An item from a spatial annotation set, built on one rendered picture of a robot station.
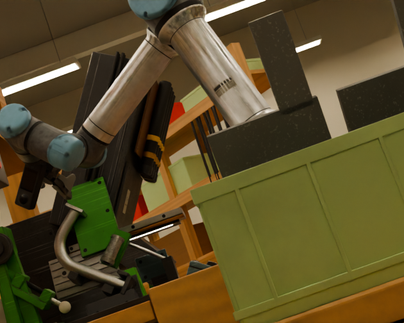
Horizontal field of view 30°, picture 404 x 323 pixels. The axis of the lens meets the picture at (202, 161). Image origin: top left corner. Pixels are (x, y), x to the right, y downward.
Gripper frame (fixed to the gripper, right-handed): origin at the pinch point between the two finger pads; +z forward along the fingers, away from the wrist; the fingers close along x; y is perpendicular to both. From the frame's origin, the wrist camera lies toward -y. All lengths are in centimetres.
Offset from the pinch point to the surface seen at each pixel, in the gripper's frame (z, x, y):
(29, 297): -4.8, -11.4, -26.3
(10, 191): 82, 60, 15
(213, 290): -34, -57, -14
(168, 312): -34, -51, -21
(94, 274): 15.0, -14.4, -11.4
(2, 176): 15.2, 25.0, 2.3
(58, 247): 14.7, -1.5, -9.1
